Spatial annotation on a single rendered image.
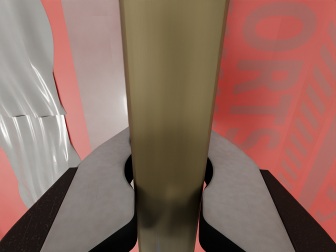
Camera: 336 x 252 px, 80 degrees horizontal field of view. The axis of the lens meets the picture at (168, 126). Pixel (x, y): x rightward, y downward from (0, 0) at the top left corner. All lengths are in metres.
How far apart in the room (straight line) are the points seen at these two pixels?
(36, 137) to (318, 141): 0.26
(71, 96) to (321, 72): 0.20
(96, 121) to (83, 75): 0.04
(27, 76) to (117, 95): 0.07
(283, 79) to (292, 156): 0.08
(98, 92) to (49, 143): 0.07
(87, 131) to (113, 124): 0.03
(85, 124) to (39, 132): 0.04
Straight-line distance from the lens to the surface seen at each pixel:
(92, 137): 0.20
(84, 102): 0.18
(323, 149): 0.24
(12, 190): 0.28
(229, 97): 0.18
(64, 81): 0.18
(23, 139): 0.22
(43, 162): 0.23
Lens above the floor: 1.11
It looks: 62 degrees down
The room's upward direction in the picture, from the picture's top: 179 degrees counter-clockwise
